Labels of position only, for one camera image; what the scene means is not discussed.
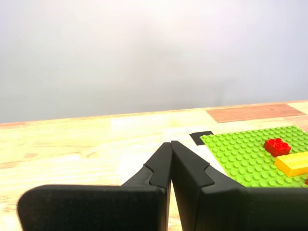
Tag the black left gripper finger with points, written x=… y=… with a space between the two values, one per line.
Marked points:
x=240 y=209
x=96 y=207

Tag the red square brick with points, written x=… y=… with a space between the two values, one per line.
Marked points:
x=276 y=148
x=306 y=181

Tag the green studded baseplate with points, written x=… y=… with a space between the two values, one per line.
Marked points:
x=235 y=154

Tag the yellow rectangular brick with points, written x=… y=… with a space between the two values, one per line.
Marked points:
x=293 y=163

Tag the black tape patch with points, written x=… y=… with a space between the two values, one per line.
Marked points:
x=197 y=139

